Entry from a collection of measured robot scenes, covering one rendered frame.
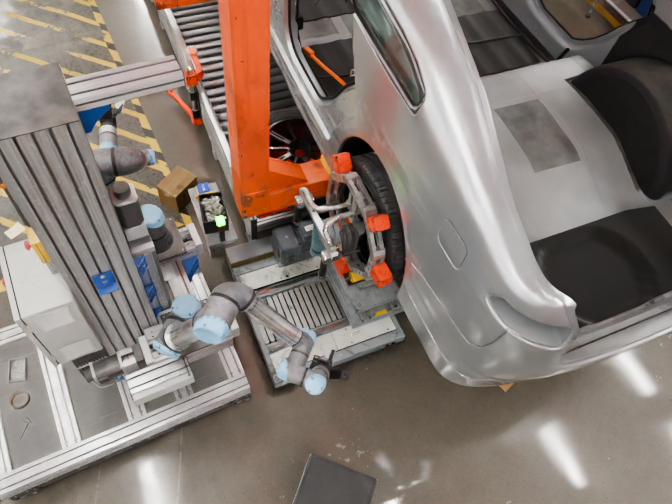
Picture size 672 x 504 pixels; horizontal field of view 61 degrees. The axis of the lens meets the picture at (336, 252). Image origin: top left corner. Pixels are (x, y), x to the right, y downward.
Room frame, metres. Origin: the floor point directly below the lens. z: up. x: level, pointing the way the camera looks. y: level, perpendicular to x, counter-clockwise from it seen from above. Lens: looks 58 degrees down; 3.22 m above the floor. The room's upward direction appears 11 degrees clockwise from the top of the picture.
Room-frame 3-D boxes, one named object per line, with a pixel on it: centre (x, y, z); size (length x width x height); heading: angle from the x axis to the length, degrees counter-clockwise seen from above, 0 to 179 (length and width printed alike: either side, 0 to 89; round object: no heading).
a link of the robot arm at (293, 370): (0.79, 0.07, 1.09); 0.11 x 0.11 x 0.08; 81
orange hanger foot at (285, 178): (2.09, 0.24, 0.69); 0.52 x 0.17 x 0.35; 123
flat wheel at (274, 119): (2.44, 0.35, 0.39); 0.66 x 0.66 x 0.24
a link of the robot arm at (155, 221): (1.38, 0.86, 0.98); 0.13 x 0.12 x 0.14; 112
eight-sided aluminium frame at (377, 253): (1.68, -0.06, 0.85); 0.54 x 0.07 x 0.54; 33
